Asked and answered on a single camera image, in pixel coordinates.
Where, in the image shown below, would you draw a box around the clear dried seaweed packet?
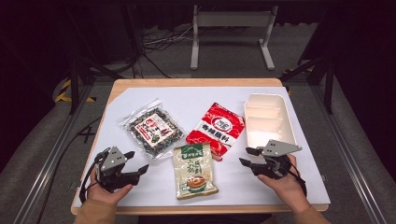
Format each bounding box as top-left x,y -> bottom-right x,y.
120,98 -> 188,161

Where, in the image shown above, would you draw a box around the beige and green food packet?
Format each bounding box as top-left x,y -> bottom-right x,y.
172,142 -> 219,201

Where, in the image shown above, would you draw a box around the right hand-held gripper cable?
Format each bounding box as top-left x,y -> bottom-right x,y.
288,167 -> 308,198

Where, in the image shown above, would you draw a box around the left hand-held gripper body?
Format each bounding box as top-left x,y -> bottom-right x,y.
95,146 -> 140,193

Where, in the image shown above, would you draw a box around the white metal table frame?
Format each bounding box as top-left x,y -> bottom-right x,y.
190,4 -> 279,71

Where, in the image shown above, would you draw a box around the person's left hand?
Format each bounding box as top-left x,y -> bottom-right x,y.
87,168 -> 134,205

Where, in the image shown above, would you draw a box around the black floor cable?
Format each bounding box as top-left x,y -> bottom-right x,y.
36,116 -> 103,224

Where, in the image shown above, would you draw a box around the red and white seasoning packet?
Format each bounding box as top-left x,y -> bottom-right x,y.
185,102 -> 247,161

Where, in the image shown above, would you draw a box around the bundle of floor cables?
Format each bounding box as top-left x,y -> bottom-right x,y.
132,25 -> 195,79

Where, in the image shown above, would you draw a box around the black metal stand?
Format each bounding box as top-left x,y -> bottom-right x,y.
64,6 -> 126,116
279,6 -> 336,115

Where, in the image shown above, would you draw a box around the yellow and black hazard tape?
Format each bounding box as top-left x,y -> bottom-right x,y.
54,78 -> 97,104

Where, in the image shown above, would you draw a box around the hand-held gripper cable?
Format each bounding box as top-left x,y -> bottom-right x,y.
78,148 -> 110,204
288,167 -> 308,198

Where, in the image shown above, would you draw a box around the aluminium rail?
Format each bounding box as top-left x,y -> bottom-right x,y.
311,84 -> 388,224
12,83 -> 95,224

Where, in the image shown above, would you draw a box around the left hand-held gripper cable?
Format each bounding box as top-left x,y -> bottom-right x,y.
78,148 -> 110,204

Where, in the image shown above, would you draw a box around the white paper sheet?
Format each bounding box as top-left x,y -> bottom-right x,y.
74,86 -> 332,208

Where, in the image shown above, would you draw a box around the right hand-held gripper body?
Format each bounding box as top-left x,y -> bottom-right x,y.
258,139 -> 304,180

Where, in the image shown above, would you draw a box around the cream plastic container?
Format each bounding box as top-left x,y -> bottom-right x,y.
243,92 -> 298,164

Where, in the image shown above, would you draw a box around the person's right hand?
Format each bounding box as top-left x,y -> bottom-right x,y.
257,153 -> 313,215

